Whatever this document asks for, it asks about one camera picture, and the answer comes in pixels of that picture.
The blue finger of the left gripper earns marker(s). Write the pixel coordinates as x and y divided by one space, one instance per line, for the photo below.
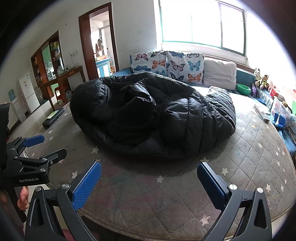
19 143
22 162

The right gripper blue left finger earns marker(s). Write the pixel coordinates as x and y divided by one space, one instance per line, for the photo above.
42 222

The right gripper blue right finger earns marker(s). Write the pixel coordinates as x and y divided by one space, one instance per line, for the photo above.
255 223

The black puffer down jacket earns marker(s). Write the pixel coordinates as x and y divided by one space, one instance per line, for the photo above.
152 116

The person's left hand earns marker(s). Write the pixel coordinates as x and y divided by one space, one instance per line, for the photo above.
23 201

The water dispenser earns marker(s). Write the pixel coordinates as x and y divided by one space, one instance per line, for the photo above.
17 105

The white refrigerator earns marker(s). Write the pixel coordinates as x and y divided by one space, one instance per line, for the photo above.
28 93

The dark wooden desk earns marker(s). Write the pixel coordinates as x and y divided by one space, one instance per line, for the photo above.
60 80

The wooden display cabinet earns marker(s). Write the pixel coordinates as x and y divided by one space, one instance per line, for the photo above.
48 65

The grey quilted star mattress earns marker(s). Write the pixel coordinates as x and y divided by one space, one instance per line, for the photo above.
163 200

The white flat ruler strip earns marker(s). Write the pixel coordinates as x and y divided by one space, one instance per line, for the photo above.
262 114

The clear plastic storage box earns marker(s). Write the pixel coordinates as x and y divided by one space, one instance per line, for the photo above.
279 108

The blue white cabinet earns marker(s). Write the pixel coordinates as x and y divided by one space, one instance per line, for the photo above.
103 67

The red toy box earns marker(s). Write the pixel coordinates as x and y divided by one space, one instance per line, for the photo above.
273 93

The purple plush toy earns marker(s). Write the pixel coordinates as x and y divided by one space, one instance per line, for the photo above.
253 90

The green plastic basin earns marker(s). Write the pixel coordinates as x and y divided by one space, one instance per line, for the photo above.
243 89

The plush bear yellow vest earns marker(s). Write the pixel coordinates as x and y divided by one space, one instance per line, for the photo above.
262 83

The left butterfly print pillow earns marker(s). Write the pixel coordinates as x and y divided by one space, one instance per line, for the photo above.
155 62

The butterfly print pillow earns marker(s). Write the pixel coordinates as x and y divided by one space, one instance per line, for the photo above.
155 62
185 67

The husky plush toy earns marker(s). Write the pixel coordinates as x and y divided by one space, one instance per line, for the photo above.
257 74

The white plain pillow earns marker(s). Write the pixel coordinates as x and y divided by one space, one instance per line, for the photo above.
219 73

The right butterfly print pillow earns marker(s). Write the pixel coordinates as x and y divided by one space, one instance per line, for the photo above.
185 67

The brown wooden door frame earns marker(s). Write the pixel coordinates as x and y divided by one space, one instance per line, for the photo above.
85 36

